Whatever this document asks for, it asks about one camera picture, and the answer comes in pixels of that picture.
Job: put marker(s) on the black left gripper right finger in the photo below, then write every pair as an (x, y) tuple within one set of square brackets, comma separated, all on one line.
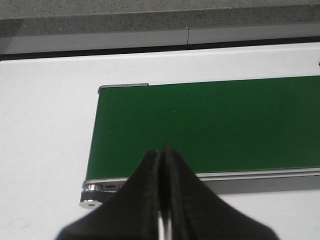
[(191, 211)]

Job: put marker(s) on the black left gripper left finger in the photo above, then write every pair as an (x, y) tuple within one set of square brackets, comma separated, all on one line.
[(130, 214)]

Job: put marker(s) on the silver conveyor drive pulley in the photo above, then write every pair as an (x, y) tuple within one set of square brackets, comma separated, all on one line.
[(94, 195)]

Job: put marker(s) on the green conveyor belt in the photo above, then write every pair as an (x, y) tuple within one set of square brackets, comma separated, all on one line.
[(219, 126)]

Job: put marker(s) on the grey granite counter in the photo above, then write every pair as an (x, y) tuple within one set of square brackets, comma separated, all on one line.
[(48, 26)]

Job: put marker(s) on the aluminium conveyor rail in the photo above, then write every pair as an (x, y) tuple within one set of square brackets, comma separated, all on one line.
[(259, 181), (121, 86)]

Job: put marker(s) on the far aluminium conveyor rail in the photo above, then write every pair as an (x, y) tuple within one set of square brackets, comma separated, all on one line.
[(121, 86)]

